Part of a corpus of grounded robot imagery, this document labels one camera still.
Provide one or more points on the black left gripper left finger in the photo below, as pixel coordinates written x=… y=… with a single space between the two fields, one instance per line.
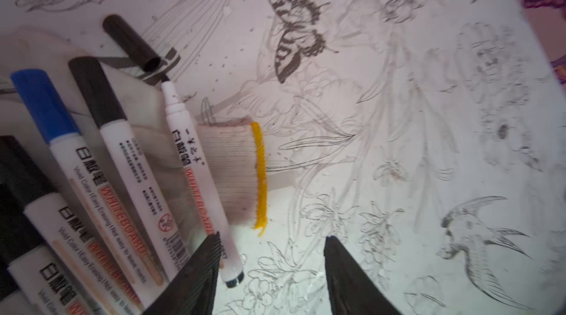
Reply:
x=193 y=290

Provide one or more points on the black pen cap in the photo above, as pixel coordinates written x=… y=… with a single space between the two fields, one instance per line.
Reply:
x=137 y=49

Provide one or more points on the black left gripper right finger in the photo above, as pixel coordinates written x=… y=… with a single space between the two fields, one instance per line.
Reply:
x=350 y=289

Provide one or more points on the white marker red label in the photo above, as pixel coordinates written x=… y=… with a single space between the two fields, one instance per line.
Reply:
x=88 y=180

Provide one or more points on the white glove on table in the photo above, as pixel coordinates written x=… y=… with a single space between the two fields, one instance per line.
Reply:
x=231 y=151

